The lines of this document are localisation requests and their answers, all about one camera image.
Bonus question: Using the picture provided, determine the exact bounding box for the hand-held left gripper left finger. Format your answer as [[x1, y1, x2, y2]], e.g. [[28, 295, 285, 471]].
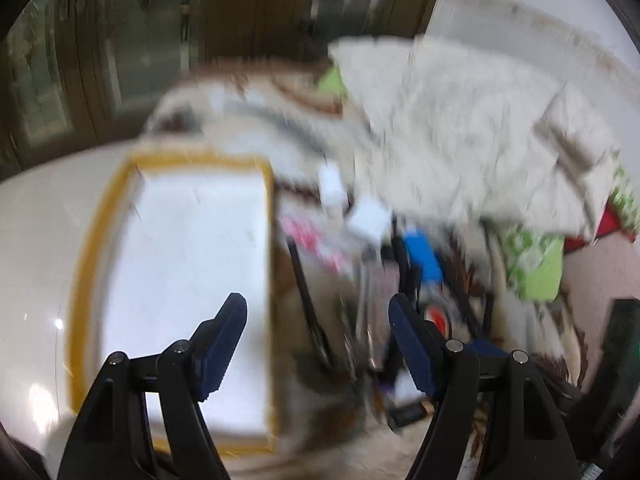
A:
[[56, 292, 248, 480]]

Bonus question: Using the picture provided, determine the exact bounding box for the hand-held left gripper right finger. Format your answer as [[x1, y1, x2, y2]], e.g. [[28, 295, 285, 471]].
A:
[[389, 294, 583, 480]]

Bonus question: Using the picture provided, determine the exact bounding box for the red and white round item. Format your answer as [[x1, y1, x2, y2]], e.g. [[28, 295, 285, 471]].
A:
[[420, 300, 458, 336]]

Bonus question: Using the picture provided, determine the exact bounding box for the clear plastic tube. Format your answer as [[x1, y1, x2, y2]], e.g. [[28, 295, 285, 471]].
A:
[[350, 255, 383, 361]]

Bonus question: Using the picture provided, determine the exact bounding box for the white foam box yellow tape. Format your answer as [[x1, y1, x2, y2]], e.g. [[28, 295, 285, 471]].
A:
[[65, 152, 278, 456]]

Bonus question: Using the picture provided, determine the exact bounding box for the blue battery pack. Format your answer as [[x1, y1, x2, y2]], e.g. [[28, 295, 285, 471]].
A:
[[401, 230, 446, 286]]

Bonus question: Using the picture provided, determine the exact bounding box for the green printed pillowcase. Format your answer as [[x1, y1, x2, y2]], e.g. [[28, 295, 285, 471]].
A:
[[317, 65, 640, 303]]

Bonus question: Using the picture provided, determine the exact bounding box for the red cloth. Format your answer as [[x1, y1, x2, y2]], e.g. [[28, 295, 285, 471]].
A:
[[565, 200, 640, 253]]

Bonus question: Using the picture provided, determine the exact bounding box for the pink and white tube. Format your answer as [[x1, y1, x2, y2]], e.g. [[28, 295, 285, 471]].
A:
[[281, 215, 353, 276]]

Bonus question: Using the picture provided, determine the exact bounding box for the white power adapter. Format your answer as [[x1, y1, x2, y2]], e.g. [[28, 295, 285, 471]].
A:
[[345, 200, 393, 241]]

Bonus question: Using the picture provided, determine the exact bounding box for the white plastic bottle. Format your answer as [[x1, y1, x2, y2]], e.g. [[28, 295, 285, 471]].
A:
[[318, 160, 346, 213]]

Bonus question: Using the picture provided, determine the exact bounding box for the white leaf-print quilt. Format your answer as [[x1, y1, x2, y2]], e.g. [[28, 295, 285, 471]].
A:
[[327, 35, 623, 241]]

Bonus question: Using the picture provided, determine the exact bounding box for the wooden glass-door cabinet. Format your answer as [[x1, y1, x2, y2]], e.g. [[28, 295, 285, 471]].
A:
[[0, 0, 446, 176]]

